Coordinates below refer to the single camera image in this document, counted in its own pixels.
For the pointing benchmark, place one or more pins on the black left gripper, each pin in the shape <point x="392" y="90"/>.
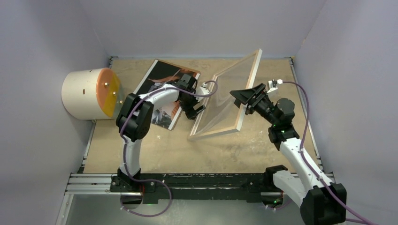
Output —
<point x="193" y="114"/>

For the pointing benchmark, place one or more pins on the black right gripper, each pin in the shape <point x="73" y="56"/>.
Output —
<point x="246" y="96"/>

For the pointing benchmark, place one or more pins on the wooden picture frame with glass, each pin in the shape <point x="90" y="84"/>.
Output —
<point x="221" y="116"/>

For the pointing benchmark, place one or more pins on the printed photo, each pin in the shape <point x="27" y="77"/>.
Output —
<point x="160" y="75"/>

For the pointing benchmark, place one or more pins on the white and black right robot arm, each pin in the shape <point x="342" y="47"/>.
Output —
<point x="320" y="200"/>

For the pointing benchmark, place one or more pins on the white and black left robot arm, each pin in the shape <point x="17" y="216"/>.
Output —
<point x="135" y="118"/>

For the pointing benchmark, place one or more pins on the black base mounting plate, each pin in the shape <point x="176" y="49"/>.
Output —
<point x="272" y="200"/>

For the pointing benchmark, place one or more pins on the white cylinder with orange lid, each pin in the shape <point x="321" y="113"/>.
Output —
<point x="95" y="94"/>

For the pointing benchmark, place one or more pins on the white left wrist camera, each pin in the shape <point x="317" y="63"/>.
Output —
<point x="202" y="90"/>

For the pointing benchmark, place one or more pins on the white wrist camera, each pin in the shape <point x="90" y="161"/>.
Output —
<point x="273" y="86"/>
<point x="202" y="90"/>

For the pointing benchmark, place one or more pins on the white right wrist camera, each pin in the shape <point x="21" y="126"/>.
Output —
<point x="273" y="86"/>

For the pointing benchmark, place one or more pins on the aluminium extrusion rail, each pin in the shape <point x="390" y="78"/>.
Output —
<point x="90" y="184"/>

